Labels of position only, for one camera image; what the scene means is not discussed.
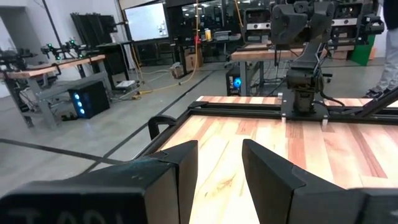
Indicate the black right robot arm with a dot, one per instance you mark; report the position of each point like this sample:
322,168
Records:
303,81

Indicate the cardboard box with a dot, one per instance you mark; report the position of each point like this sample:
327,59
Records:
191,60

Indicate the wooden robot workbench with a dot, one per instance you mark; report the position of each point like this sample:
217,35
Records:
258,54
62,64

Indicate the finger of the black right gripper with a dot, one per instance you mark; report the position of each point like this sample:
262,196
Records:
321,20
287,25

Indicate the black computer blue lights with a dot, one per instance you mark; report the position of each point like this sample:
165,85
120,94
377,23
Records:
235,82
93,98

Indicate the person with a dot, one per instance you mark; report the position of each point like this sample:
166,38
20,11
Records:
390,46

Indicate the large white display screen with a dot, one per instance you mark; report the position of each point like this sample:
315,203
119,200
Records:
144,21

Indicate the yellow bottle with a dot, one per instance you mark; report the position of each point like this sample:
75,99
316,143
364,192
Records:
208,35

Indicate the black background robot arm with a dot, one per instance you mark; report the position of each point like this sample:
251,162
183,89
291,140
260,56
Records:
14,59
66,46

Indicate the black upright panels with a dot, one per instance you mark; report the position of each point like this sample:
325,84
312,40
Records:
90,29

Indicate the grey storage box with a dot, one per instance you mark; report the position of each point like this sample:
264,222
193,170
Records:
223,35

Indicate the white flat box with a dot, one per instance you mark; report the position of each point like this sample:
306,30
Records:
126,84

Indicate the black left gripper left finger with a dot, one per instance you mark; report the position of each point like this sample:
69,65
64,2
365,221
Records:
124,193

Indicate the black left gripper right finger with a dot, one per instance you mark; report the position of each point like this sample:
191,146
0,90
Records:
295,196

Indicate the green bin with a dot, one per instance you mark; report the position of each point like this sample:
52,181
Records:
362,51

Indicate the black desk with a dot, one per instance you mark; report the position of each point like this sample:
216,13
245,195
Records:
112,46

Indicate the black aluminium table frame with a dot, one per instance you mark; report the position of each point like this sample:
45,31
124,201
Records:
236,109

